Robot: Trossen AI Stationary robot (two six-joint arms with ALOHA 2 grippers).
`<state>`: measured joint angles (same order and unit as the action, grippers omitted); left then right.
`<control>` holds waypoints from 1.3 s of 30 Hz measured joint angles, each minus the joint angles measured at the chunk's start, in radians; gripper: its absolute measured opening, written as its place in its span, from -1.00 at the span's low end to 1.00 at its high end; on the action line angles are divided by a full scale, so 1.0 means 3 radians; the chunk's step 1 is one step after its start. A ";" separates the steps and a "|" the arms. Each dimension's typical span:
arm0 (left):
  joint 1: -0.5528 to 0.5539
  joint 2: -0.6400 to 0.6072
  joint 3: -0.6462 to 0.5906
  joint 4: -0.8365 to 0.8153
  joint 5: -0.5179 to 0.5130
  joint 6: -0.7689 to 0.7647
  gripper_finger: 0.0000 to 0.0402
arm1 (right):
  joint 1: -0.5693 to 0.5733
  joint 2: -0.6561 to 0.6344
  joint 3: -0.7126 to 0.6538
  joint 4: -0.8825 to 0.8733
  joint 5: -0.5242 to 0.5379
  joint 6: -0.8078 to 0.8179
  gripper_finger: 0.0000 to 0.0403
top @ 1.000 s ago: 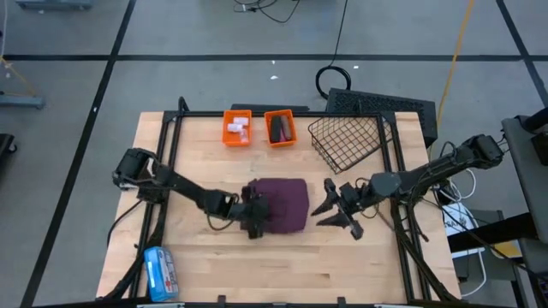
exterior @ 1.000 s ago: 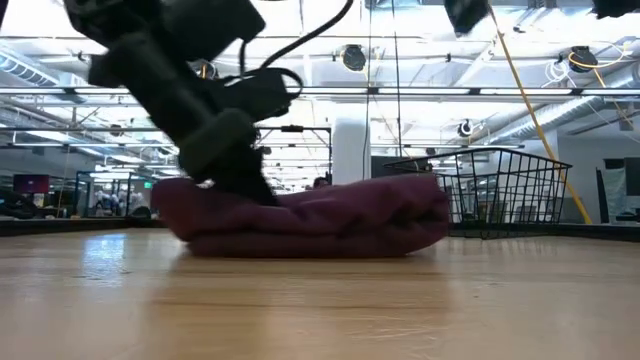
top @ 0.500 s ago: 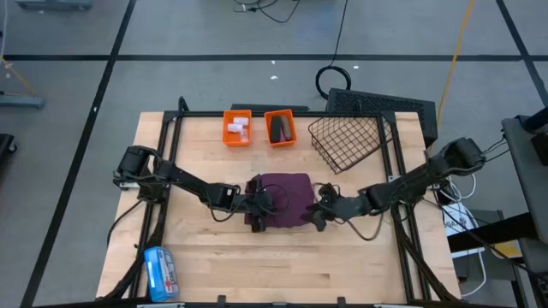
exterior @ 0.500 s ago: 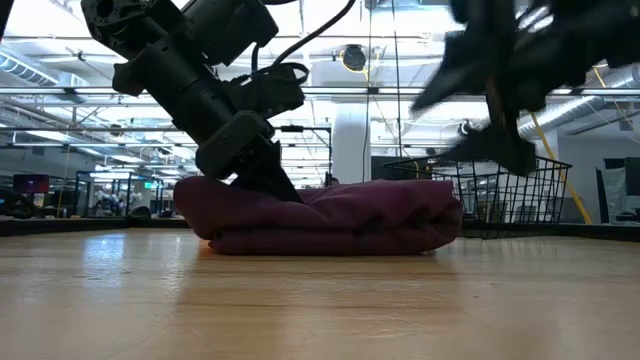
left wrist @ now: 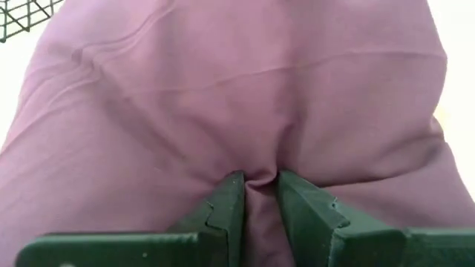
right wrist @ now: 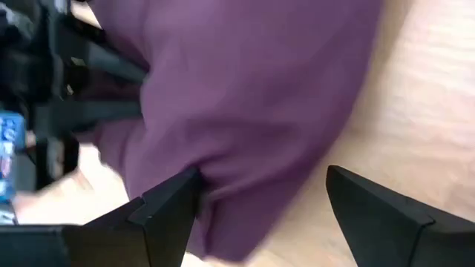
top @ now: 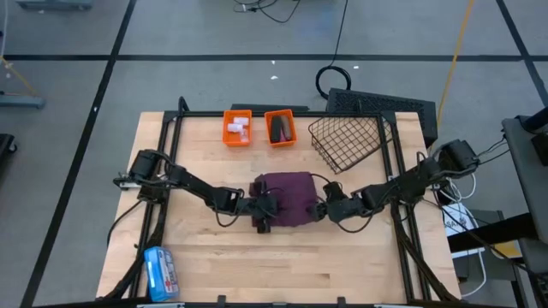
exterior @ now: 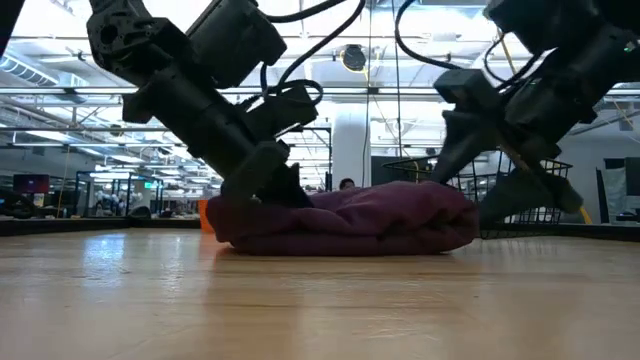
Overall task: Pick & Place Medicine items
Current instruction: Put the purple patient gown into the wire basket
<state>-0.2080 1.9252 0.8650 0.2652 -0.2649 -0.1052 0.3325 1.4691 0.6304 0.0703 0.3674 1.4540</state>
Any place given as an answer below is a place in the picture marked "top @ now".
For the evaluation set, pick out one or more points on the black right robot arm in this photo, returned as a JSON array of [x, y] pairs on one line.
[[385, 192]]

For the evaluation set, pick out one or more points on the black perforated computer case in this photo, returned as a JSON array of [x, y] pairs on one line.
[[381, 104]]

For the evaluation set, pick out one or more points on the black table clamp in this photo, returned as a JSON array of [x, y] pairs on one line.
[[221, 300], [341, 300]]

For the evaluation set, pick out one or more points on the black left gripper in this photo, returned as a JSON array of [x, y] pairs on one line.
[[260, 207]]

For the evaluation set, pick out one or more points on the grey floor stand base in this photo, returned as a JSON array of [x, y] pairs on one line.
[[21, 101]]

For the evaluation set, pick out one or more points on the black flat bar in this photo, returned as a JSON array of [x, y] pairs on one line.
[[269, 107]]

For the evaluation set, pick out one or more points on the blue wipes packet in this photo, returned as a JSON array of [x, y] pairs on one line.
[[161, 274]]

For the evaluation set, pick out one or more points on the orange plastic basket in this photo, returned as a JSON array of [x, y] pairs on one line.
[[227, 139], [267, 128]]

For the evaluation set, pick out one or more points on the purple cloth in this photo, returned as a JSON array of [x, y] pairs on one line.
[[293, 199]]

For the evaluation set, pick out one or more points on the grey cart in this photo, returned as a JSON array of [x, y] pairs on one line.
[[526, 171]]

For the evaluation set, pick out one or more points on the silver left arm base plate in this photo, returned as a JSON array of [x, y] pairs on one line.
[[126, 184]]

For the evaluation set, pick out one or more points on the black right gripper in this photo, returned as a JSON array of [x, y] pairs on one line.
[[331, 205]]

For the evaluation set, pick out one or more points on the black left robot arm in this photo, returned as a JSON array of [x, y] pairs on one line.
[[192, 186]]

